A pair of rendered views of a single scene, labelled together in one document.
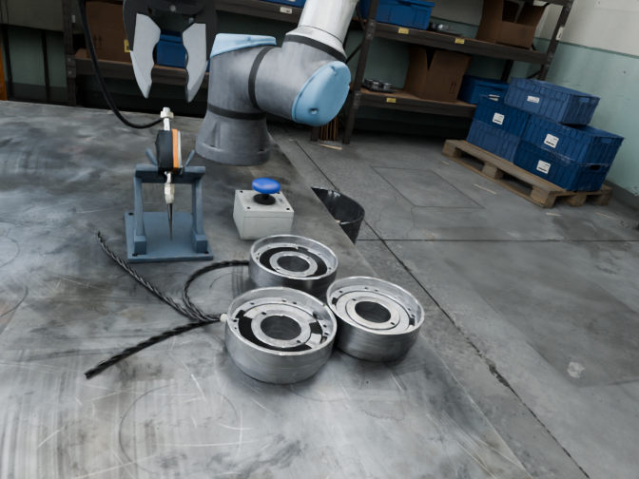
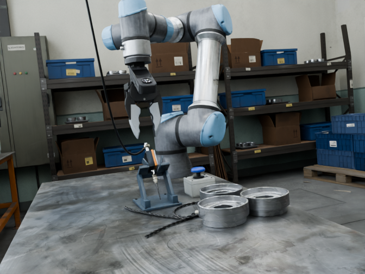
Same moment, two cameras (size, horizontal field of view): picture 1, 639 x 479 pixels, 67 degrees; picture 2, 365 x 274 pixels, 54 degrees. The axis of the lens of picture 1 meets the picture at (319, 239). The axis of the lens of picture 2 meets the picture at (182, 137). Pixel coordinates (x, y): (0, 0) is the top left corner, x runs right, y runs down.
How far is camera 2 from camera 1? 0.37 m
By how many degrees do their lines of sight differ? 23
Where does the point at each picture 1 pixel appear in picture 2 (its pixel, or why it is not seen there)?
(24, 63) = (25, 188)
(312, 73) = (205, 119)
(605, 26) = not seen: outside the picture
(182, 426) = (192, 241)
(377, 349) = (270, 207)
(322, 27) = (205, 98)
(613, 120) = not seen: outside the picture
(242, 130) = (176, 159)
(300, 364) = (236, 213)
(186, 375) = (187, 231)
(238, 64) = (168, 126)
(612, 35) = not seen: outside the picture
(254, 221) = (196, 186)
